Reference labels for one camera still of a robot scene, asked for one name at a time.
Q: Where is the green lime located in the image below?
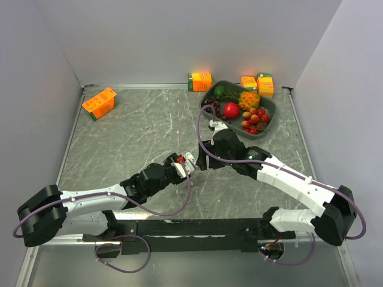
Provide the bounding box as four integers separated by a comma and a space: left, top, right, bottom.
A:
213, 86, 226, 100

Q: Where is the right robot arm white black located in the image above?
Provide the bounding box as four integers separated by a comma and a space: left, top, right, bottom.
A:
197, 129, 357, 246

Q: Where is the purple grape bunch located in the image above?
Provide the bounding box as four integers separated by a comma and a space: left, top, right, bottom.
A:
202, 98, 231, 124

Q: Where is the orange juice carton lying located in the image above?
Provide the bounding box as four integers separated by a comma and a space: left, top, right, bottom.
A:
241, 76, 258, 91

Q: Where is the white earbud charging case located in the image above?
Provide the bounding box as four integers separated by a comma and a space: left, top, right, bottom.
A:
183, 152, 196, 175

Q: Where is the orange juice carton centre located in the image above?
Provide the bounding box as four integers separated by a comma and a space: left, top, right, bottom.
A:
187, 73, 212, 91

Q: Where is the red apple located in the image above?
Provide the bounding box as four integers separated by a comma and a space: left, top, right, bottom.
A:
223, 102, 240, 119

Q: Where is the red cherry bunch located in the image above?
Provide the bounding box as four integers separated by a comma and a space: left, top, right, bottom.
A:
241, 108, 270, 135

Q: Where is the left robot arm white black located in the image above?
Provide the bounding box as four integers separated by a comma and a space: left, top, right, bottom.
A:
13, 152, 195, 247

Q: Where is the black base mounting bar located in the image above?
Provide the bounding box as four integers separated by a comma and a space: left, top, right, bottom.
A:
83, 218, 296, 258

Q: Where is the orange juice carton left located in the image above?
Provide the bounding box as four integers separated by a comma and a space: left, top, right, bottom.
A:
82, 87, 117, 121

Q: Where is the orange juice carton right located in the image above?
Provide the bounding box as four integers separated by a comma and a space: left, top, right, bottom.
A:
257, 74, 274, 98

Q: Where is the orange spiky fruit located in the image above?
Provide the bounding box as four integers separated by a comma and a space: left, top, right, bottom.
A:
238, 91, 261, 111

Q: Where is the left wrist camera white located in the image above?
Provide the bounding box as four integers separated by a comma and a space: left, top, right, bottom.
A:
172, 155, 193, 178

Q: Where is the dark grey fruit tray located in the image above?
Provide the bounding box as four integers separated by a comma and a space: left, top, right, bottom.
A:
200, 81, 276, 140

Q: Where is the green leafy sprig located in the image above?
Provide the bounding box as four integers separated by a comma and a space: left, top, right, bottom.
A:
223, 88, 241, 103

